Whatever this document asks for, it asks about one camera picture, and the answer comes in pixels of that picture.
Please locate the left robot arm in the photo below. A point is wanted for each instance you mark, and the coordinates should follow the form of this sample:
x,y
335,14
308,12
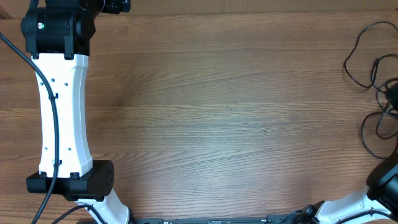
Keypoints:
x,y
57,37

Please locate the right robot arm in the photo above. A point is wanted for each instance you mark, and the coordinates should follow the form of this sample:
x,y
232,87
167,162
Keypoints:
x,y
377,201

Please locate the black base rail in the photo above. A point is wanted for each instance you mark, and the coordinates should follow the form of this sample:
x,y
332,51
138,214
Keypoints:
x,y
268,219

